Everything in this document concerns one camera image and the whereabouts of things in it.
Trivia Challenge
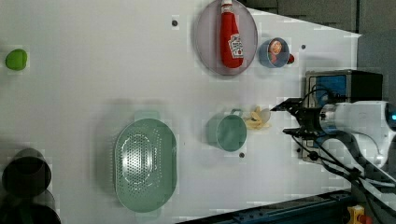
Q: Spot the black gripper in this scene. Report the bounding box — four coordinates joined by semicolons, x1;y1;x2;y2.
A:
272;98;323;137

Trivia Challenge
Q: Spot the peeled banana toy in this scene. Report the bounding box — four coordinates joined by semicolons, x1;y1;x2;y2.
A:
245;106;271;130

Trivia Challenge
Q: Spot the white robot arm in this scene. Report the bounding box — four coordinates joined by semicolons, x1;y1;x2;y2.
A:
273;98;395;193

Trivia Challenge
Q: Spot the black toaster oven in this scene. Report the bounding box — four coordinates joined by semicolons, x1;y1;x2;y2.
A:
303;70;392;167

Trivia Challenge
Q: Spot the red strawberry toy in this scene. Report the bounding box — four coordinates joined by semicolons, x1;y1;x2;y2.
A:
287;54;295;64

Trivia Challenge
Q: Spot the blue small bowl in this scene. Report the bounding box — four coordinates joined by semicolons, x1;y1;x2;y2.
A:
258;37;290;68

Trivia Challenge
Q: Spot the orange slice toy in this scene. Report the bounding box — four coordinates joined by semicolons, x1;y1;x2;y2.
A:
269;40;282;55

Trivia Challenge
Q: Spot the red ketchup bottle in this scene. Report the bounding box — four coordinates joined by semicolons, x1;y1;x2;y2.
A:
219;0;244;68

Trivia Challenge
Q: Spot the yellow red emergency button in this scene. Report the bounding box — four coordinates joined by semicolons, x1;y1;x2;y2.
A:
347;205;373;224

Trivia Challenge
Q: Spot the grey round plate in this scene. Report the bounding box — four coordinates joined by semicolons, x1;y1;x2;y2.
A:
194;0;258;76

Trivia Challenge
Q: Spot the green perforated colander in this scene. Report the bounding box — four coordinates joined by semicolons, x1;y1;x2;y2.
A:
114;110;177;213

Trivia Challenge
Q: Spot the black cylinder container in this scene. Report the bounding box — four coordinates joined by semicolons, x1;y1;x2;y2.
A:
2;148;52;198
1;190;62;224

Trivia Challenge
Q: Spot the green round object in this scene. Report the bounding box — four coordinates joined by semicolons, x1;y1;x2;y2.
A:
6;49;28;71

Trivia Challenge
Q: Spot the green cup with handle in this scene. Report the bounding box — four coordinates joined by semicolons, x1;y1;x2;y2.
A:
206;109;248;152

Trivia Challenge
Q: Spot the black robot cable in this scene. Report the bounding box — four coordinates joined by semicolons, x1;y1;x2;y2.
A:
290;83;396;224

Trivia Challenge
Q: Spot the blue metal frame rail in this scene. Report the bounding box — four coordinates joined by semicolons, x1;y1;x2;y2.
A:
177;190;356;224

